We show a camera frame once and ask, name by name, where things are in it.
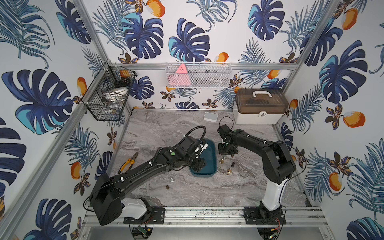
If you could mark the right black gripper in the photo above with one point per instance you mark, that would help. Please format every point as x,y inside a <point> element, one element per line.
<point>222,152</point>

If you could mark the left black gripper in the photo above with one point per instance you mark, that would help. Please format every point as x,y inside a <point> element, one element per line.
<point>199,163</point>

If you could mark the teal plastic storage box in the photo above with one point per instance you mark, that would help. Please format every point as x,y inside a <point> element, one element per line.
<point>211,167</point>

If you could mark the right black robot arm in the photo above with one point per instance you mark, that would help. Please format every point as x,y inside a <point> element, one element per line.
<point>278,164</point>

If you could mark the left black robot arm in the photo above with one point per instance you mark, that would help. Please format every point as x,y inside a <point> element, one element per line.
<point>108,192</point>

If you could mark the small white square box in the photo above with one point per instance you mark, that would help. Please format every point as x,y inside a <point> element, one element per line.
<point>210,117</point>

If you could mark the white box with brown lid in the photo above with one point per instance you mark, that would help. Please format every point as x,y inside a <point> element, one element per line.
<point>259,106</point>

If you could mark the pink triangle item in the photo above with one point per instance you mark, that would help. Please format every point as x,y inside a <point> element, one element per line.
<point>180,78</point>

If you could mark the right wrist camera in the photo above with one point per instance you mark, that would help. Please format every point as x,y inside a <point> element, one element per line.
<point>224,131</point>

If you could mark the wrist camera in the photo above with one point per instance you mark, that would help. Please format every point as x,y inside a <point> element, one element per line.
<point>192,144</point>
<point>224,131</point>

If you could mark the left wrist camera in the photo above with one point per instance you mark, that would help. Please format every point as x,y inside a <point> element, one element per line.
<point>192,144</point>

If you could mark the yellow handled pliers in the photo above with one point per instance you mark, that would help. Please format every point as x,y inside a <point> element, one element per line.
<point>128,164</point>

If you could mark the clear wall shelf basket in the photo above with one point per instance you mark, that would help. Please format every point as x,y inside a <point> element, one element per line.
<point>203,75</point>

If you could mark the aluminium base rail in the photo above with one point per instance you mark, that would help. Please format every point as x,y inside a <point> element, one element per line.
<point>227,217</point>

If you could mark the black wire basket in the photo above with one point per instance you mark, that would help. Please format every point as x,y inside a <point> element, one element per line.
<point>109,93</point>

